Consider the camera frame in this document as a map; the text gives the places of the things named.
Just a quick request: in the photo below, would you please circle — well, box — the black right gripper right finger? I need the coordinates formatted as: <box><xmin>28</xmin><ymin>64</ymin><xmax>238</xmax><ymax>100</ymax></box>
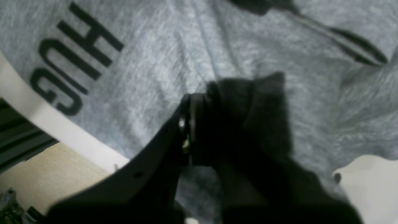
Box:
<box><xmin>190</xmin><ymin>93</ymin><xmax>361</xmax><ymax>224</ymax></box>

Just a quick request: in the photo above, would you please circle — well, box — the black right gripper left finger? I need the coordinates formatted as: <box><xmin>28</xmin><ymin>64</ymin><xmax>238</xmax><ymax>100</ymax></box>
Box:
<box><xmin>47</xmin><ymin>94</ymin><xmax>190</xmax><ymax>224</ymax></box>

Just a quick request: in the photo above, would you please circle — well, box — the grey t-shirt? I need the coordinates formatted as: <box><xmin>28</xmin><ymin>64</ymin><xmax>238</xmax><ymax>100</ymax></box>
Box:
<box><xmin>0</xmin><ymin>0</ymin><xmax>398</xmax><ymax>224</ymax></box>

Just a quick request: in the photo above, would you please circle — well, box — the aluminium table frame rail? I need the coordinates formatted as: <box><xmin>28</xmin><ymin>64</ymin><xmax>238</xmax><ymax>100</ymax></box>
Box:
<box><xmin>0</xmin><ymin>98</ymin><xmax>58</xmax><ymax>173</ymax></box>

